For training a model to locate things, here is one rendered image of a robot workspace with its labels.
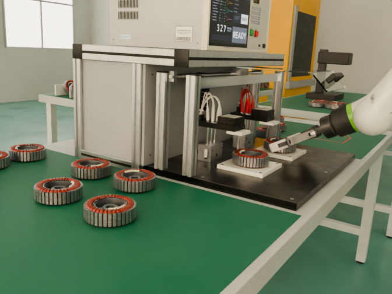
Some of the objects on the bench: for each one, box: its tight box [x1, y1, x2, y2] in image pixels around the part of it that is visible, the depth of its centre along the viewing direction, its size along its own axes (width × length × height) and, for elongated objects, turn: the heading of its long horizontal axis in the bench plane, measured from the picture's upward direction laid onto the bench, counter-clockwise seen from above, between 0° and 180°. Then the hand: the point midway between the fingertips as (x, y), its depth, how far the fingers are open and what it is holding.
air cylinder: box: [232, 132, 254, 149], centre depth 152 cm, size 5×8×6 cm
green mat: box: [0, 149, 302, 294], centre depth 95 cm, size 94×61×1 cm, turn 46°
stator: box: [264, 137, 296, 153], centre depth 145 cm, size 11×11×4 cm
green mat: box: [256, 121, 387, 159], centre depth 201 cm, size 94×61×1 cm, turn 46°
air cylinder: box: [197, 141, 223, 163], centre depth 132 cm, size 5×8×6 cm
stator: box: [83, 194, 137, 228], centre depth 88 cm, size 11×11×4 cm
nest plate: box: [254, 145, 307, 161], centre depth 145 cm, size 15×15×1 cm
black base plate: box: [146, 137, 355, 211], centre depth 137 cm, size 47×64×2 cm
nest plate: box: [217, 158, 282, 179], centre depth 125 cm, size 15×15×1 cm
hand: (280, 144), depth 144 cm, fingers open, 13 cm apart
